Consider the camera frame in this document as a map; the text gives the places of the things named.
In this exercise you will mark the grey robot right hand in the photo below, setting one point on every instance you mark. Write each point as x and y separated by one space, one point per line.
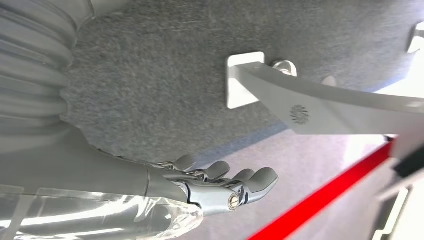
82 172

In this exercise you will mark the chrome round base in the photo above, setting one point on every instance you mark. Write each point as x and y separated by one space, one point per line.
286 68

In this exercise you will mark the red stripe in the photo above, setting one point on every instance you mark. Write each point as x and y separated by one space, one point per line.
314 202

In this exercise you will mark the grey kiosk stand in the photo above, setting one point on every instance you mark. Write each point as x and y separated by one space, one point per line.
331 106

